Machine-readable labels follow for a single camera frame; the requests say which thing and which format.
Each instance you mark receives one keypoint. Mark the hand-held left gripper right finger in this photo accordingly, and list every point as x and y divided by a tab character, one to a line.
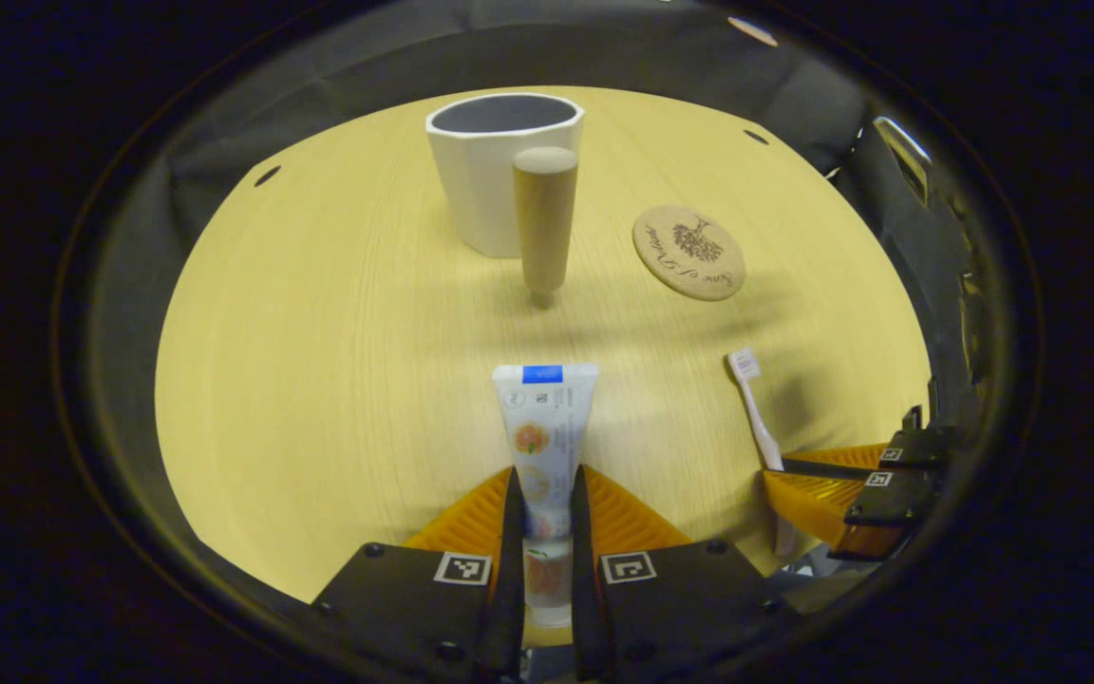
582	589

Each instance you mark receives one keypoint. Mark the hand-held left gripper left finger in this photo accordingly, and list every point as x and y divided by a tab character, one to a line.
512	570

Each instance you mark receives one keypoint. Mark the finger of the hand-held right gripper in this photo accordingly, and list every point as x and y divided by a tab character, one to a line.
889	503
832	466

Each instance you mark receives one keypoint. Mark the white toothbrush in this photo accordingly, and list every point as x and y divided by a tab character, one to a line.
756	408

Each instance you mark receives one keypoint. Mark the white toothpaste tube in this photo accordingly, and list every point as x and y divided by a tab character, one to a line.
547	418

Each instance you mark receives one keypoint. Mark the round wooden coaster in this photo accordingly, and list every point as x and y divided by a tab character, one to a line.
689	252

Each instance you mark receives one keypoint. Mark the wooden desktop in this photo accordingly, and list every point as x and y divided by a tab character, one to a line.
319	380

